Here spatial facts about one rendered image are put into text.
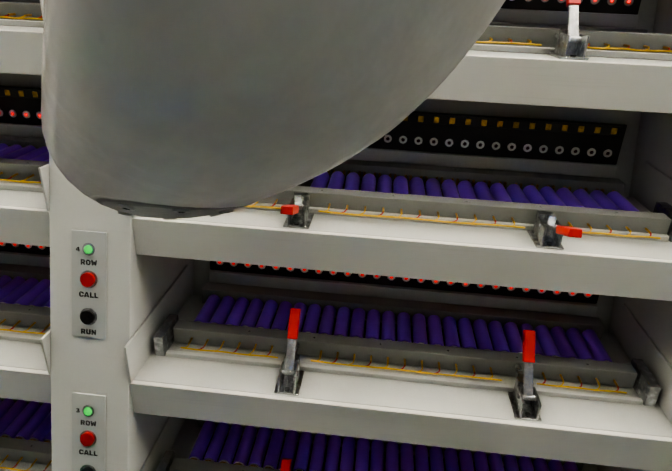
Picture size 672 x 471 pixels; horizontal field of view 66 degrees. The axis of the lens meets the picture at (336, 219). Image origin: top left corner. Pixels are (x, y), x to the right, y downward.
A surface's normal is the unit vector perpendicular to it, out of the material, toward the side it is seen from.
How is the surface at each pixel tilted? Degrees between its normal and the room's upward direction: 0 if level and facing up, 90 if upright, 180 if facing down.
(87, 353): 90
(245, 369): 16
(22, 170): 106
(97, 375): 90
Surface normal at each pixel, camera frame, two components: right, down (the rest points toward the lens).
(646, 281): -0.11, 0.40
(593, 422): 0.04, -0.91
